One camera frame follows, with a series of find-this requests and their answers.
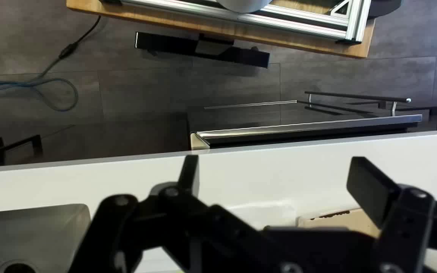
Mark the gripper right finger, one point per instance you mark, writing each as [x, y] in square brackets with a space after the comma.
[408, 227]

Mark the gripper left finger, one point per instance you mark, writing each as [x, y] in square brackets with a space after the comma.
[173, 223]

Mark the beige box with dark print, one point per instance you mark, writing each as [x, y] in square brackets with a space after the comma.
[340, 222]

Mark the steel sink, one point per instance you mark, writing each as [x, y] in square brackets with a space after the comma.
[32, 235]

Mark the black metal bar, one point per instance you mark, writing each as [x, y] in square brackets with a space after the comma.
[241, 56]

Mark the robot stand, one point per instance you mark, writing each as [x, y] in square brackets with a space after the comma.
[241, 32]

